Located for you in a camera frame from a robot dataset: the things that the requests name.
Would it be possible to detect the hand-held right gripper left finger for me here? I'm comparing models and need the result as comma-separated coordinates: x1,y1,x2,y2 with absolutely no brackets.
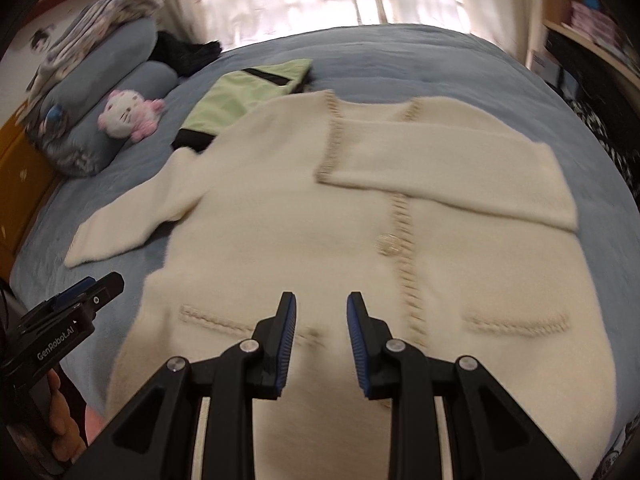
75,291,297,480

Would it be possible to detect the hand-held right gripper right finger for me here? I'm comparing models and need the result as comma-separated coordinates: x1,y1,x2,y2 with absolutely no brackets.
346,291,583,480

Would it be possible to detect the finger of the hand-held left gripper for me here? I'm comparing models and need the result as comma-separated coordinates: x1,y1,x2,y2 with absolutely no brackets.
47,276,98,311
82,271,126,311

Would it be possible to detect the cream knitted cardigan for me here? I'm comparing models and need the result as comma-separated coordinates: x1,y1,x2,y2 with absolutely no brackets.
64,89,618,480

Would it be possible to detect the person's left hand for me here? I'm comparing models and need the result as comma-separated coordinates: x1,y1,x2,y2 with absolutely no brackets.
47,366,88,461

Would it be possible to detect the orange wooden headboard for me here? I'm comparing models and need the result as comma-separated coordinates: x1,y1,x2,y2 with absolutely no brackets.
0,100,61,271

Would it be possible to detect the blue-grey pillow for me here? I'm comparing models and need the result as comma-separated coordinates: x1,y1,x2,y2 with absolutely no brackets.
37,60,180,177
47,17,158,111

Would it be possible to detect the white pink cat plush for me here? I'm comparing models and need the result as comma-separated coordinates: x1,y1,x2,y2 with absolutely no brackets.
97,89,167,142

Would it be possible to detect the light green jacket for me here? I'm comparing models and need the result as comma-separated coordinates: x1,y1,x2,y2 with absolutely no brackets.
172,57,315,153

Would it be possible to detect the patterned folded blanket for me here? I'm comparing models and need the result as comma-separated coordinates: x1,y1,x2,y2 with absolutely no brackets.
27,0,163,106

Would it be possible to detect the blue-grey bedspread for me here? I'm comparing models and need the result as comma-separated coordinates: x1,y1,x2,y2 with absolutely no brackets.
10,24,640,480

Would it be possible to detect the person's patterned clothing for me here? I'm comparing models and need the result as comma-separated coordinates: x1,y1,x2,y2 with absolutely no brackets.
595,420,638,480

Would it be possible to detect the black white zebra cloth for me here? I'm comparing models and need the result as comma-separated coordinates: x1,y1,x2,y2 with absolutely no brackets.
567,97,640,201

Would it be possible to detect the white blue box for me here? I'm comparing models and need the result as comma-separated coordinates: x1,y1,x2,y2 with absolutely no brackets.
530,50,558,83

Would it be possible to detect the stack of pink boxes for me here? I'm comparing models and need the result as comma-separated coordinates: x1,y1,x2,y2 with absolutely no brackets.
570,0,631,53

